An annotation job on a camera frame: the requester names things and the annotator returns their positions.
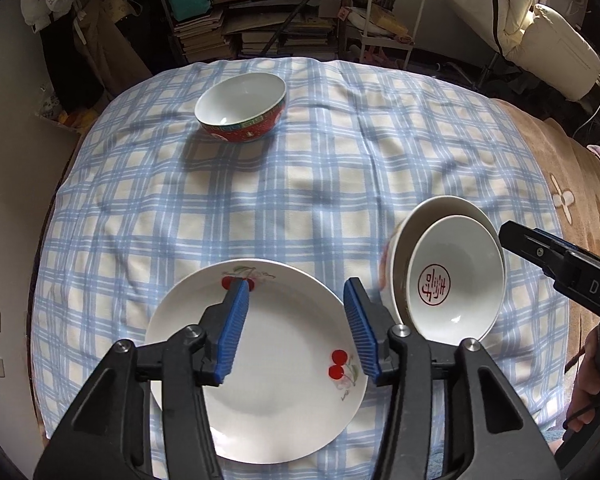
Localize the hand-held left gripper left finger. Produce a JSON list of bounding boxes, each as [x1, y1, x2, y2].
[[32, 279, 251, 480]]

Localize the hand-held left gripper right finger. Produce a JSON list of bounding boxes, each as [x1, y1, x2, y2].
[[343, 277, 564, 480]]

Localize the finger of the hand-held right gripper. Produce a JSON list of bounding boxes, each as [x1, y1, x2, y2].
[[498, 221, 576, 281]]

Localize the small red patterned bowl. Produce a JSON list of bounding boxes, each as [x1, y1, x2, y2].
[[410, 215, 506, 346]]

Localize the white cherry print plate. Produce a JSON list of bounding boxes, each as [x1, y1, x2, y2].
[[144, 258, 369, 465]]

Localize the white bowl with red mark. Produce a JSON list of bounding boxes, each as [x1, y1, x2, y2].
[[379, 195, 503, 331]]

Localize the person's right hand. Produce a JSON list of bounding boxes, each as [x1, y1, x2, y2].
[[562, 327, 600, 453]]

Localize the brown floral table cover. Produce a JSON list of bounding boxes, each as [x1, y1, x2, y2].
[[492, 97, 600, 421]]

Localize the blue plaid tablecloth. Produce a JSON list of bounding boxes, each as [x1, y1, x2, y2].
[[30, 57, 571, 480]]

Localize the large red patterned bowl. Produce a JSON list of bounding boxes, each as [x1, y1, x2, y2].
[[194, 73, 287, 144]]

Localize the cream leather armchair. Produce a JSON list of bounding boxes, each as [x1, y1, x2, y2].
[[505, 2, 600, 101]]

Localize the white quilted cover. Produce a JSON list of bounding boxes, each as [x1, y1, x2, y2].
[[432, 0, 536, 61]]

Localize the floral printed bag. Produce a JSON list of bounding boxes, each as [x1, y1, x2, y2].
[[35, 92, 101, 136]]

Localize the stack of books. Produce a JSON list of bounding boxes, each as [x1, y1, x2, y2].
[[172, 7, 338, 63]]

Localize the beige hanging cloth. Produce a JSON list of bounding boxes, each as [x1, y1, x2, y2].
[[72, 0, 153, 116]]

